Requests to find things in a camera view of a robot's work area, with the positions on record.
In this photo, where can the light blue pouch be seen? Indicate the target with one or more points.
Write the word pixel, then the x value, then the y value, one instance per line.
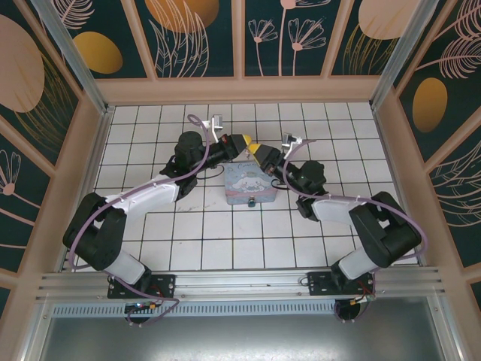
pixel 250 184

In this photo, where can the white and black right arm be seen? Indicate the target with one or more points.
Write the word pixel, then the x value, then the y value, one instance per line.
pixel 383 233

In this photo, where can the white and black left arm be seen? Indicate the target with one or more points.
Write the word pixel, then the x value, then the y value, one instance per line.
pixel 150 195

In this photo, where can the small blue padlock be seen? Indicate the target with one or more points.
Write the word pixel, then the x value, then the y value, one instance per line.
pixel 251 203

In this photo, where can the dark panel with pink flowers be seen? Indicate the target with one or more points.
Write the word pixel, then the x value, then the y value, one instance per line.
pixel 285 56

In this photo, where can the yellow power connector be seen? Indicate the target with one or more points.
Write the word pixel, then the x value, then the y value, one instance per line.
pixel 362 299

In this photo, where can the dark panel with orange oval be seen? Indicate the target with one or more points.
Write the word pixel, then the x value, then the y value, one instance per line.
pixel 97 52

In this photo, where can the dark panel orange circle leaves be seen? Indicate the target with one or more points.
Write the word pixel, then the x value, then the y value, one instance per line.
pixel 180 15

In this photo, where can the dark panel orange oval feathers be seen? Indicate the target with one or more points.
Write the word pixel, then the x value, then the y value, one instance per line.
pixel 430 105

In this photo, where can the small green circuit board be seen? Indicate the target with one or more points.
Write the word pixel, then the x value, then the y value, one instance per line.
pixel 141 306

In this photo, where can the dark panel pink circle gold lines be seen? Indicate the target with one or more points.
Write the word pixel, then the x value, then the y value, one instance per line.
pixel 376 19

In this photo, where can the grey metal sheet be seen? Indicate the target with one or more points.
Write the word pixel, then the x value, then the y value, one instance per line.
pixel 240 338

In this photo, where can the dark panel single pink flower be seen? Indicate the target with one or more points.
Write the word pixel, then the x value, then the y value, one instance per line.
pixel 15 169

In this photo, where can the dark panel large pink circle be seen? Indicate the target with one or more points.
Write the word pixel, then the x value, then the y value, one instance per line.
pixel 19 67

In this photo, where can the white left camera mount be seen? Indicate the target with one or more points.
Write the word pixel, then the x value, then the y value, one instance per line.
pixel 214 133

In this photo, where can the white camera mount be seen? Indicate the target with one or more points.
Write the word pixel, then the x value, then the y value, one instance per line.
pixel 296 143
pixel 214 133

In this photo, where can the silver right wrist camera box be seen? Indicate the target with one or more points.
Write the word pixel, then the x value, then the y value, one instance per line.
pixel 288 138

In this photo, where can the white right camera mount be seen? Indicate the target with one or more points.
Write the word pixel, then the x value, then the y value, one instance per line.
pixel 296 143

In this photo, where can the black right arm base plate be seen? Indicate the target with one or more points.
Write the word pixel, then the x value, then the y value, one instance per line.
pixel 319 286

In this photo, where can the long aluminium base rail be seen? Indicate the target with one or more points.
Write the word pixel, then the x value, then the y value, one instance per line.
pixel 240 284

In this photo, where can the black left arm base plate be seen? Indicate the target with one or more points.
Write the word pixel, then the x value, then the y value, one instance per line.
pixel 165 286

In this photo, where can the aluminium corner post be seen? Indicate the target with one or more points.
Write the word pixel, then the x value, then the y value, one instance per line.
pixel 74 49
pixel 404 49

